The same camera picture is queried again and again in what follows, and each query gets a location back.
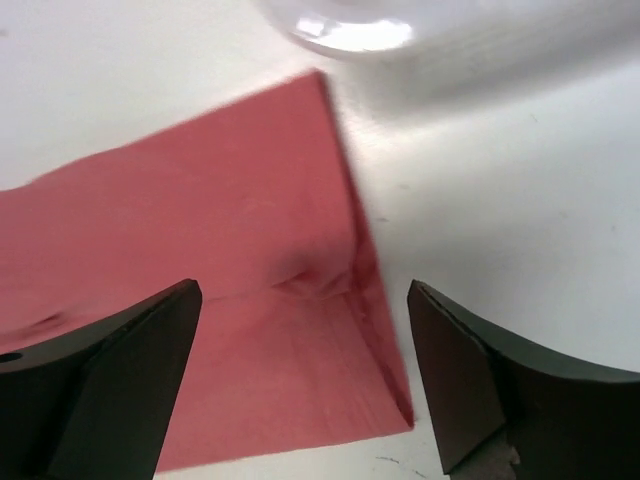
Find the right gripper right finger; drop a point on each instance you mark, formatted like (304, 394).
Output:
(504, 407)

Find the pink t-shirt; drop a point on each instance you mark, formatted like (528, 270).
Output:
(295, 347)

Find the white plastic basket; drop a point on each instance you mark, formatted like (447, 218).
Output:
(373, 31)

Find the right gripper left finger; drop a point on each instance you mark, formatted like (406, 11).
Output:
(96, 402)

